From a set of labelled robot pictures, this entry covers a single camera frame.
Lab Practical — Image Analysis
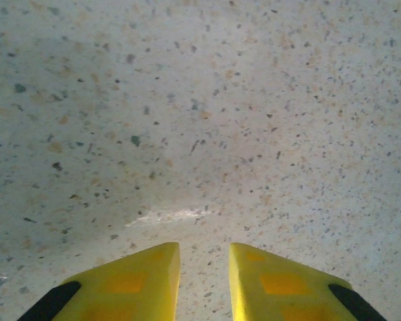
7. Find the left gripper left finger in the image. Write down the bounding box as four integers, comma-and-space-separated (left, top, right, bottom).
17, 241, 182, 321

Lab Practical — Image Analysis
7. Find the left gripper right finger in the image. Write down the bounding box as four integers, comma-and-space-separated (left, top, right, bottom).
228, 241, 388, 321

